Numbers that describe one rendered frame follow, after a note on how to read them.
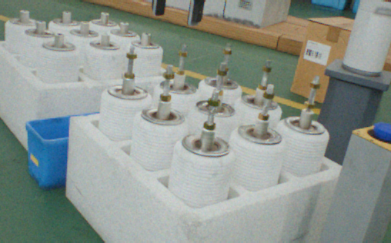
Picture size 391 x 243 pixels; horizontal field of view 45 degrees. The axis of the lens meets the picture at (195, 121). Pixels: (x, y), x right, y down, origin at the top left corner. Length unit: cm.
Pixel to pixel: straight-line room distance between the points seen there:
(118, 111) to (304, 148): 34
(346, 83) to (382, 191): 47
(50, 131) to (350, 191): 66
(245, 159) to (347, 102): 45
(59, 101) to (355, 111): 69
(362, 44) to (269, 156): 47
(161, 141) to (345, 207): 31
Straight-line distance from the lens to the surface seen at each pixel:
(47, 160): 101
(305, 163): 87
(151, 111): 81
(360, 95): 116
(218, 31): 280
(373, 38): 115
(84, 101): 114
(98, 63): 117
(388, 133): 73
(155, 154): 78
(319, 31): 190
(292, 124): 87
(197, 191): 70
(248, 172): 78
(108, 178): 84
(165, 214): 70
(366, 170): 73
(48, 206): 100
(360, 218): 76
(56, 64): 112
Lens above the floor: 55
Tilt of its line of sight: 22 degrees down
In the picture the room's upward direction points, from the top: 10 degrees clockwise
